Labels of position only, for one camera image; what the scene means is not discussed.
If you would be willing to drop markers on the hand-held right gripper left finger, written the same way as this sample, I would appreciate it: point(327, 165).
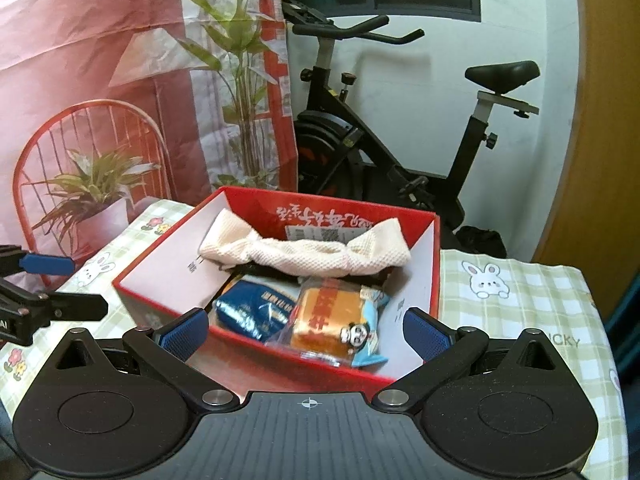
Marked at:
point(182, 332)

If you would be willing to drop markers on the checked tablecloth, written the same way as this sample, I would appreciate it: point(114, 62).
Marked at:
point(525, 310)

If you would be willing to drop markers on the wooden door panel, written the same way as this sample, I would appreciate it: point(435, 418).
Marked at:
point(600, 135)

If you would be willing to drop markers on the red cardboard box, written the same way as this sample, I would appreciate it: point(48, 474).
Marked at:
point(165, 260)

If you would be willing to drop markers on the pink printed backdrop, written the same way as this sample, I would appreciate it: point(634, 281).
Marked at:
point(100, 85)

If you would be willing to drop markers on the orange cake snack packet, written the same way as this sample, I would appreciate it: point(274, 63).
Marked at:
point(325, 320)

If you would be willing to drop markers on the white towel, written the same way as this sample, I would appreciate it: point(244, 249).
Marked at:
point(300, 255)

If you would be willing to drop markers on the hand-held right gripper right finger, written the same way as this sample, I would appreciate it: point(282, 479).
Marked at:
point(427, 332)

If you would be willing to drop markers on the blue soft packet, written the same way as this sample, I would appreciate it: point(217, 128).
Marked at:
point(250, 310)

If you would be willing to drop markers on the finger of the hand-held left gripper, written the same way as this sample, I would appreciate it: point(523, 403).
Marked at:
point(75, 306)
point(47, 264)

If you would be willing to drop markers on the black bag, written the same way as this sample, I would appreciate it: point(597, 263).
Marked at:
point(482, 242)

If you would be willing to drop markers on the teal curtain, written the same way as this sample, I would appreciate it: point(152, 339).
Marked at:
point(620, 310)

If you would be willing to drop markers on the black exercise bike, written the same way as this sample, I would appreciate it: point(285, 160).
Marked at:
point(350, 150)

